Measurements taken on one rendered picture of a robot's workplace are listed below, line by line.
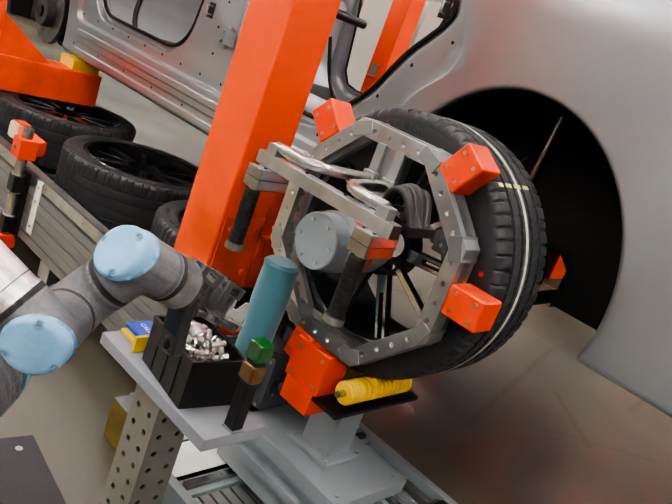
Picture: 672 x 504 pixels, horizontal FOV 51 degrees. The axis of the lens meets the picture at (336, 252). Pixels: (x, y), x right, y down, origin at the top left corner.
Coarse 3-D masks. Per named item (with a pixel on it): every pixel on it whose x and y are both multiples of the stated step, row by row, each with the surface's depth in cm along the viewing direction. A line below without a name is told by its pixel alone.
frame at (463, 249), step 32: (352, 128) 165; (384, 128) 159; (320, 160) 172; (416, 160) 153; (288, 192) 179; (448, 192) 148; (288, 224) 180; (448, 224) 148; (288, 256) 180; (448, 256) 147; (448, 288) 147; (320, 320) 176; (448, 320) 153; (352, 352) 164; (384, 352) 158
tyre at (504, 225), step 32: (416, 128) 163; (448, 128) 158; (512, 160) 167; (480, 192) 152; (512, 192) 156; (480, 224) 152; (512, 224) 154; (544, 224) 165; (480, 256) 152; (512, 256) 153; (480, 288) 152; (512, 288) 155; (512, 320) 163; (416, 352) 162; (448, 352) 157; (480, 352) 166
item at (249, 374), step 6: (246, 360) 143; (246, 366) 142; (252, 366) 142; (240, 372) 143; (246, 372) 142; (252, 372) 141; (258, 372) 142; (264, 372) 143; (246, 378) 142; (252, 378) 142; (258, 378) 143; (252, 384) 143
